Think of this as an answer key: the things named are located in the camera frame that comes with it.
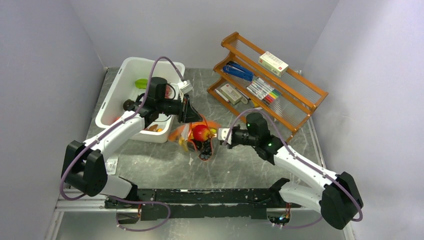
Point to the coloured marker pen set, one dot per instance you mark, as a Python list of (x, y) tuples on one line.
[(263, 91)]

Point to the blue stapler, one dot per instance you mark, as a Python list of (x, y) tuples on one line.
[(239, 71)]

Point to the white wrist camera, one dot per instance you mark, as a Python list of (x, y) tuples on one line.
[(185, 86), (224, 134)]

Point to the yellow banana bunch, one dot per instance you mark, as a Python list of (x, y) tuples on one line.
[(185, 142)]

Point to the clear zip bag orange zipper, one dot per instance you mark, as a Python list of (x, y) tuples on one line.
[(191, 147)]

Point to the orange wooden shelf rack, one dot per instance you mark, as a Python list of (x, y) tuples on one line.
[(299, 97)]

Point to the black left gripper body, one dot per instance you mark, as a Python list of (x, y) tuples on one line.
[(172, 107)]

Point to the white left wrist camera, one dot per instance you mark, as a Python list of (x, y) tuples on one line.
[(185, 86)]

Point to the red apple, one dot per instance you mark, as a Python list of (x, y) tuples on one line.
[(201, 133)]

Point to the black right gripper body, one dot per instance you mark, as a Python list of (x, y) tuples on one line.
[(243, 137)]

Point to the dark mangosteen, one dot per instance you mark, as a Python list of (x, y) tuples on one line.
[(128, 105)]

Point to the green lime slice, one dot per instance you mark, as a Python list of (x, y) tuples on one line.
[(141, 83)]

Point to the white plastic bin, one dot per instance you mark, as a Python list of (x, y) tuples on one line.
[(123, 88)]

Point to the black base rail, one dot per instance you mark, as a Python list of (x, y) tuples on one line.
[(155, 204)]

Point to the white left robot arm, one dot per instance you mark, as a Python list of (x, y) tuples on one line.
[(84, 162)]

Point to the white red box top shelf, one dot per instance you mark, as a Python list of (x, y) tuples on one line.
[(273, 63)]

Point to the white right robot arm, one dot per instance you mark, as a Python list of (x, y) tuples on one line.
[(335, 196)]

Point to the black grape bunch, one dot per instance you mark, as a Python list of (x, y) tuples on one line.
[(205, 149)]

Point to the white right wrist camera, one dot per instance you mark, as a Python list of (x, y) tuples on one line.
[(224, 134)]

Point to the white label card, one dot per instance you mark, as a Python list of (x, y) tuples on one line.
[(111, 165)]

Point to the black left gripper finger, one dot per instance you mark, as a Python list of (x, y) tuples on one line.
[(184, 98), (190, 114)]

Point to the white green box lower shelf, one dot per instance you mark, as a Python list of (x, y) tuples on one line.
[(231, 93)]

